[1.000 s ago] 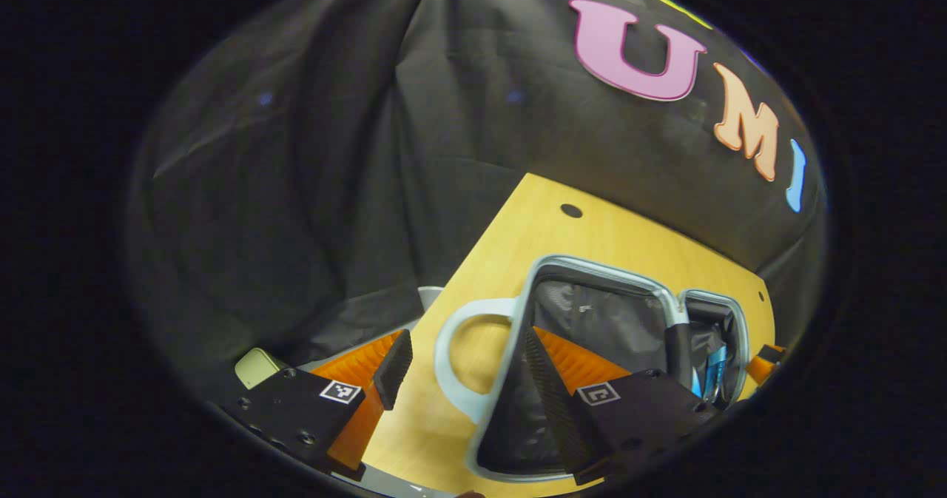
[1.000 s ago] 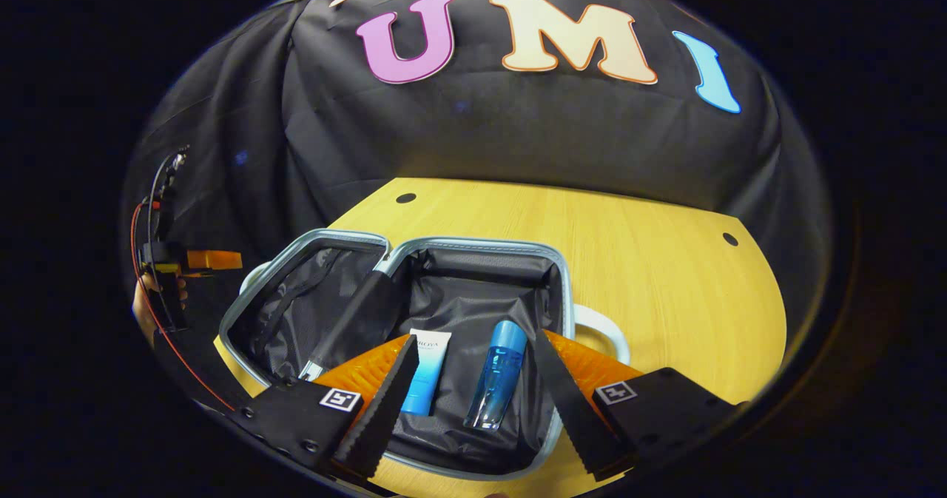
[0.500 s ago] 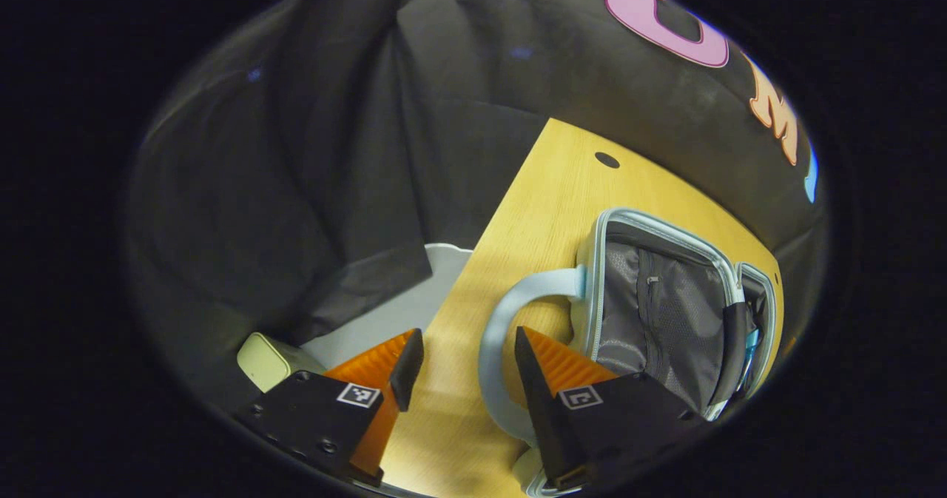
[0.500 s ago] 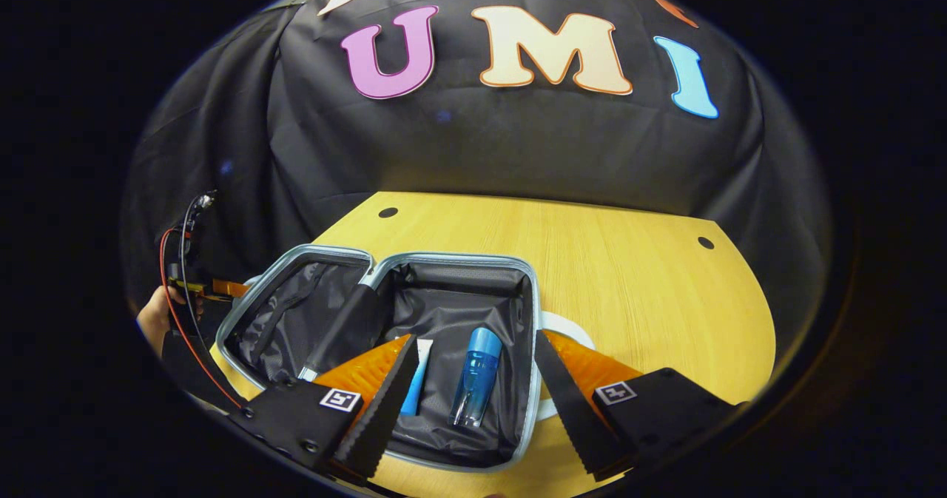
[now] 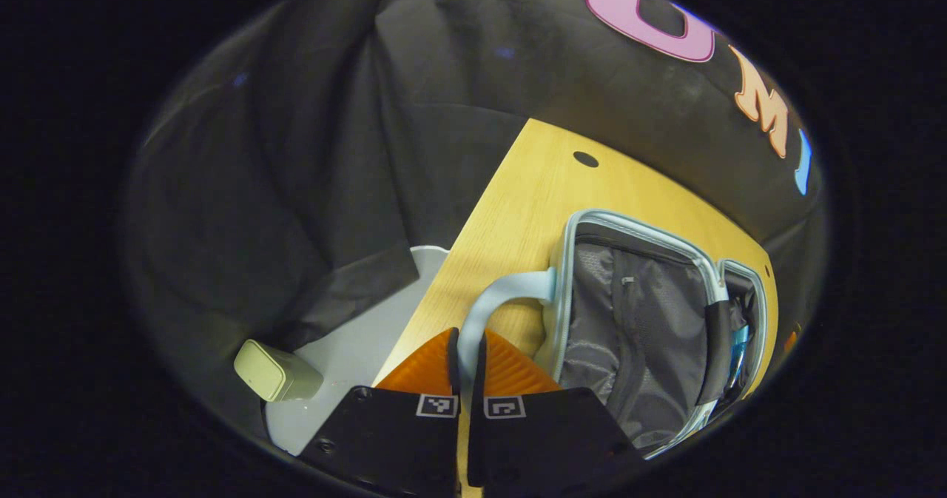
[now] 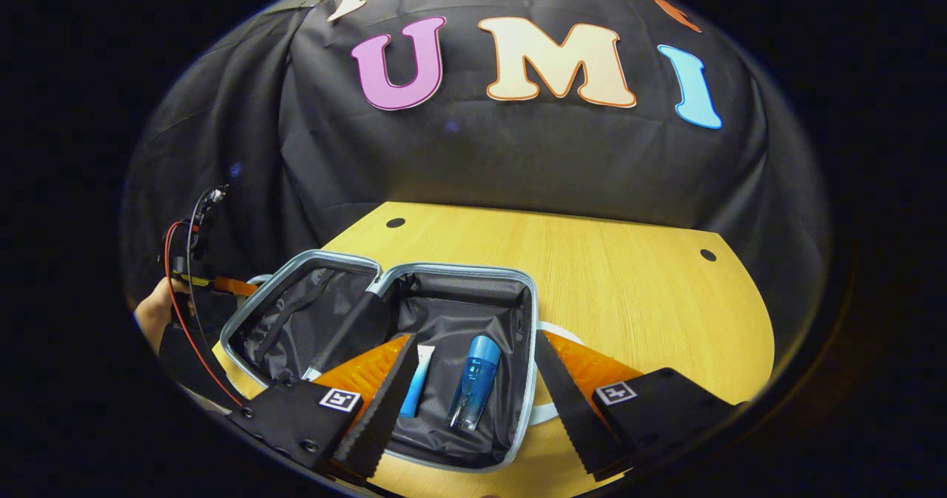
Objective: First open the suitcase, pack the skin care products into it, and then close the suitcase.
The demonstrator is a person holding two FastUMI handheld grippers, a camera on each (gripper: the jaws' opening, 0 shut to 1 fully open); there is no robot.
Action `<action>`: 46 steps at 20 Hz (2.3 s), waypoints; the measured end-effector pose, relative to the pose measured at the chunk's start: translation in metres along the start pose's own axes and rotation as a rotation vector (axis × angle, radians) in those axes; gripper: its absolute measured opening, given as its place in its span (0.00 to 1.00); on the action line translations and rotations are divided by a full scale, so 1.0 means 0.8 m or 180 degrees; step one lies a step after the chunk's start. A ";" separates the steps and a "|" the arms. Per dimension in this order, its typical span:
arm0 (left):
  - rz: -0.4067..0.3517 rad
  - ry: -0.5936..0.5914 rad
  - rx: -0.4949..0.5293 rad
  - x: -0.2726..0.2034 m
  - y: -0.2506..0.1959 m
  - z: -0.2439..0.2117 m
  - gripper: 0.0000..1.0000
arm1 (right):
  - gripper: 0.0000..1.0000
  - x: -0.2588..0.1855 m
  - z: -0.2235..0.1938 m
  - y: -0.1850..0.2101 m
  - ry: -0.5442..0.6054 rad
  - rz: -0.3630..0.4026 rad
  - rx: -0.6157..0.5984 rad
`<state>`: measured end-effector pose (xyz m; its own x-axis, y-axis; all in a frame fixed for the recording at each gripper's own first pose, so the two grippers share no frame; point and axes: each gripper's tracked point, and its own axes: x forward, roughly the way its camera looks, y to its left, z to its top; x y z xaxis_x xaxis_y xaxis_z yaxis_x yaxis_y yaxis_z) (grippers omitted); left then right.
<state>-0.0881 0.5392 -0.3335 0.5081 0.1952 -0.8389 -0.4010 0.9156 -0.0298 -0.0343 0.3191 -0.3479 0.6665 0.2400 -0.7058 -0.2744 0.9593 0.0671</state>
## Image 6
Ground red cable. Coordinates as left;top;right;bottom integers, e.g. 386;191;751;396
164;220;246;408

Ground white and blue tube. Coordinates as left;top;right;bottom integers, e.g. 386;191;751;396
400;345;436;418

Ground black backdrop cloth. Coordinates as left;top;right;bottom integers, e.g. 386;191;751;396
122;0;829;366

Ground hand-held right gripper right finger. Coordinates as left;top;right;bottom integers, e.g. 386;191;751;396
534;329;744;482

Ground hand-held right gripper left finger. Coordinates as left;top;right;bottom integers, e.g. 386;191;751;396
229;333;419;482

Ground blue glass bottle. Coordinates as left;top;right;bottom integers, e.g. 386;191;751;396
447;335;502;431

